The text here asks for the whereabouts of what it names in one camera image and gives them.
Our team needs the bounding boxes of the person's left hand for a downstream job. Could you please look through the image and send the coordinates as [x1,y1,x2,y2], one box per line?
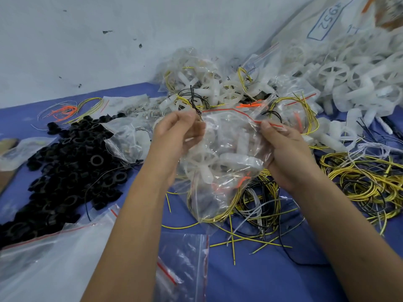
[148,110,207,186]

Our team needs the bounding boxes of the person's right hand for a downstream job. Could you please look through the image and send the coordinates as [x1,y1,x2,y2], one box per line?
[260,120,319,194]

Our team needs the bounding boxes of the clear zip bag white parts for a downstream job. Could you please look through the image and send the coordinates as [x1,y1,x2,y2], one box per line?
[175,105,285,224]

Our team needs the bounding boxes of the person's right forearm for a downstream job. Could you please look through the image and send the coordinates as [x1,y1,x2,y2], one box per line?
[283,171,403,302]

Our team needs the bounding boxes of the person's left forearm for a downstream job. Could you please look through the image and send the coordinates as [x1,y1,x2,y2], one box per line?
[81,166,177,302]

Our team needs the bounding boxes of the heap of filled clear bags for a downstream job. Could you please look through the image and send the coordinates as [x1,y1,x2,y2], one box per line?
[153,47,318,135]

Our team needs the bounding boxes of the clear bag of metal parts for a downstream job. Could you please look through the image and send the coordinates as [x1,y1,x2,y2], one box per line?
[101,116,155,165]

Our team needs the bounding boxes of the pile of white plastic wheels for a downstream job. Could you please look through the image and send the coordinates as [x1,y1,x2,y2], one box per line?
[277,26,403,154]

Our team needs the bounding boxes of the large white sack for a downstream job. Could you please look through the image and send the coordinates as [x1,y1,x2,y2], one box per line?
[252,0,403,63]

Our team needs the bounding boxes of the pile of black plastic rings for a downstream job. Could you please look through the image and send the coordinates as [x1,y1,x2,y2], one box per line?
[0,113,133,249]

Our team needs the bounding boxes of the small empty clear zip bag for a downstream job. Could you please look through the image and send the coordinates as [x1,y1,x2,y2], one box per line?
[154,232,210,302]

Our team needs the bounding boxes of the small crumpled clear bag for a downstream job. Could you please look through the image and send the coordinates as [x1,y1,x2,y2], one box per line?
[0,136,58,172]

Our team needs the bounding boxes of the brown cardboard piece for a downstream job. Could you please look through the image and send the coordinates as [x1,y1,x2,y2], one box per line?
[0,138,20,195]

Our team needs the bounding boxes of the large empty clear zip bag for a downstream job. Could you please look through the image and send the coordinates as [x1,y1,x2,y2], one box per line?
[0,204,122,302]

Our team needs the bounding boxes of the tangle of yellow black wires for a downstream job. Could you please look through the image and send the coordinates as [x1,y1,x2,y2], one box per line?
[162,173,328,267]

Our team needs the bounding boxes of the bundle of orange yellow wires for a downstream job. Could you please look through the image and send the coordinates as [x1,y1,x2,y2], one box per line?
[31,97,105,131]

